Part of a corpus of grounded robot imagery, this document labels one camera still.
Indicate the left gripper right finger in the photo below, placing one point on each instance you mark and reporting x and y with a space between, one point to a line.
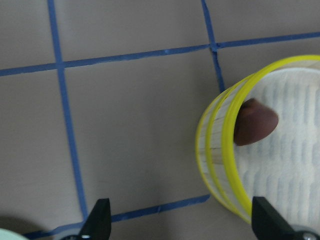
267 223

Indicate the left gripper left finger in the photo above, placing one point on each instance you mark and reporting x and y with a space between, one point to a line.
98 225

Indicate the yellow steamer layer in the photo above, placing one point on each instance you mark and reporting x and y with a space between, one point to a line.
212 150
284 167

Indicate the brown bun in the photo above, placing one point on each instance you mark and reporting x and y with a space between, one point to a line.
255 121

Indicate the light green bowl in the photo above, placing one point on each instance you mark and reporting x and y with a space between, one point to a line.
10 235

